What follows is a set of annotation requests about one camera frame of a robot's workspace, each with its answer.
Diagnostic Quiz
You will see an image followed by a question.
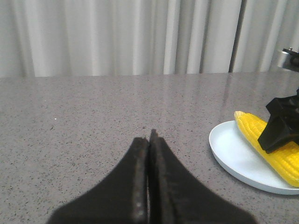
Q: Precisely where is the yellow plastic corn cob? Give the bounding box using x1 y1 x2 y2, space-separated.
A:
234 111 299 187

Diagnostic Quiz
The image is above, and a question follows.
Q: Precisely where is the white pleated curtain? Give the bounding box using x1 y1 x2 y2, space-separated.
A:
0 0 299 77

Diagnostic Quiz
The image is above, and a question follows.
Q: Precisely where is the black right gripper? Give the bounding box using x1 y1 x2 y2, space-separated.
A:
258 90 299 154

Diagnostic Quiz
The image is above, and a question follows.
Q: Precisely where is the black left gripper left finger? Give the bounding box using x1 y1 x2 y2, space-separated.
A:
47 138 149 224

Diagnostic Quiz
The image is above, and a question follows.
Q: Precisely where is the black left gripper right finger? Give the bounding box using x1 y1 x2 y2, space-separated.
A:
149 129 256 224

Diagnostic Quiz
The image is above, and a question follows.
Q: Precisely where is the light blue round plate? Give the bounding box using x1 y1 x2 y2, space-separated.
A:
209 121 299 195

